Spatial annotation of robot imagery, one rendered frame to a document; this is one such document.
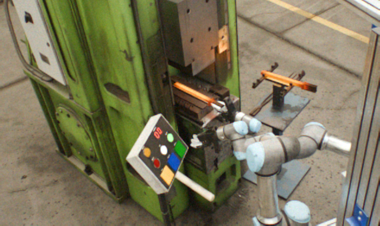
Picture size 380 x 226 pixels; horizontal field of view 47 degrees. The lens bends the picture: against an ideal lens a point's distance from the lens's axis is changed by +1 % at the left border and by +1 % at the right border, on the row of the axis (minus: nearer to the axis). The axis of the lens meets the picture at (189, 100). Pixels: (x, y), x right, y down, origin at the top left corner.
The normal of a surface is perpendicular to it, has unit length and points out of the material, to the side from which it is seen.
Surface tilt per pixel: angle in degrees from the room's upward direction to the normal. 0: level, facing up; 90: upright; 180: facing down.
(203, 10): 90
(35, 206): 0
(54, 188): 0
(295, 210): 7
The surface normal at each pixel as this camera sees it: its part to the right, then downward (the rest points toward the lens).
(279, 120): -0.11, -0.78
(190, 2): 0.72, 0.37
